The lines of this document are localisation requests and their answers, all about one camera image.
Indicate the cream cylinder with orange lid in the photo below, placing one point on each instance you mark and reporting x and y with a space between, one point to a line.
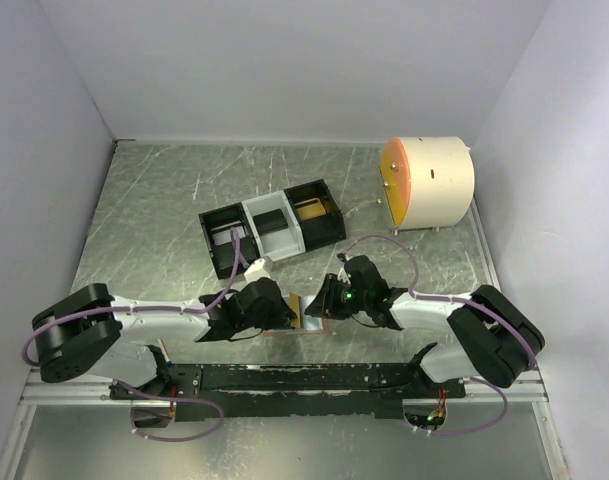
428 182

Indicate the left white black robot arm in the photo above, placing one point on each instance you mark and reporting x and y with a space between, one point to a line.
93 332

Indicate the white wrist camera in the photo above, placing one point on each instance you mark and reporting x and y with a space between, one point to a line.
341 272
260 268

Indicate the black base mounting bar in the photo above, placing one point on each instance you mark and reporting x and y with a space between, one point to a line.
377 389

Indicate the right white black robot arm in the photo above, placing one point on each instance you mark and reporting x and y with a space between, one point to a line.
493 339

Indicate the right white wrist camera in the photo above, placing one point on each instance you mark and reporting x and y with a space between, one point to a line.
341 272

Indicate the orange leather card holder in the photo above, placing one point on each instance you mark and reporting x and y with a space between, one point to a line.
310 324

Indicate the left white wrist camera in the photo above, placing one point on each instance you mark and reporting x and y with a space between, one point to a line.
260 268

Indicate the black white three-compartment tray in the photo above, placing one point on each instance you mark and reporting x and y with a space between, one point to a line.
300 237

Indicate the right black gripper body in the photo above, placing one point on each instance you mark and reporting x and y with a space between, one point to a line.
340 299

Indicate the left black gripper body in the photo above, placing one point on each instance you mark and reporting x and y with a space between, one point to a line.
274 317

